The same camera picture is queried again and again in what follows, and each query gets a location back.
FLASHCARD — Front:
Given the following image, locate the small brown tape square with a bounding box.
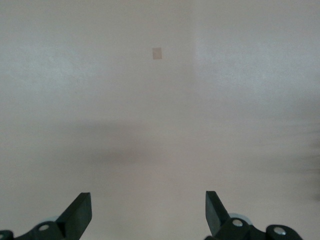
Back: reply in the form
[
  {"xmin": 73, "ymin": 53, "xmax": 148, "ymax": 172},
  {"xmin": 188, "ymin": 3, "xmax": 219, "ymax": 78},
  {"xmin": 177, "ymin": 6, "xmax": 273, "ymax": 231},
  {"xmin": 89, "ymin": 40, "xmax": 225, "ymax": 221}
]
[{"xmin": 152, "ymin": 47, "xmax": 163, "ymax": 61}]

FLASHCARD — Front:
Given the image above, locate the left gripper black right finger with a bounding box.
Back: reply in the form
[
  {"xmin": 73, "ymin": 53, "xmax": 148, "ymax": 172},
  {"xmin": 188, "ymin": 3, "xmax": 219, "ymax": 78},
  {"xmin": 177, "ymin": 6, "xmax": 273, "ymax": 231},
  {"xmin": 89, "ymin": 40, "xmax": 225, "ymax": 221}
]
[{"xmin": 203, "ymin": 191, "xmax": 303, "ymax": 240}]

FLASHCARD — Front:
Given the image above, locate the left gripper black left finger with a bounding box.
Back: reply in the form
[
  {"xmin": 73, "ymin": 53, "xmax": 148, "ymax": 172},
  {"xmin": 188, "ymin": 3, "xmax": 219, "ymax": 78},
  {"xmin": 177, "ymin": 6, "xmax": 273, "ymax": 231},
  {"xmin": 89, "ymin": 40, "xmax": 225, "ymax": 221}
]
[{"xmin": 0, "ymin": 192, "xmax": 93, "ymax": 240}]

